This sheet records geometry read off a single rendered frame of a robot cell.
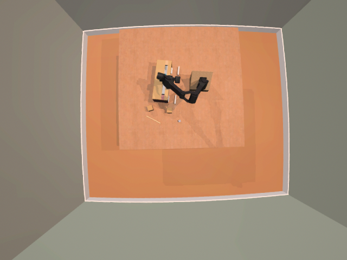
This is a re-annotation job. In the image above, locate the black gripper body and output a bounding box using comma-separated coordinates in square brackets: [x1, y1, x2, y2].
[172, 76, 181, 83]

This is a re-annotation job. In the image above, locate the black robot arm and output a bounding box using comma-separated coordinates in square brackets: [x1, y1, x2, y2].
[157, 72, 209, 103]

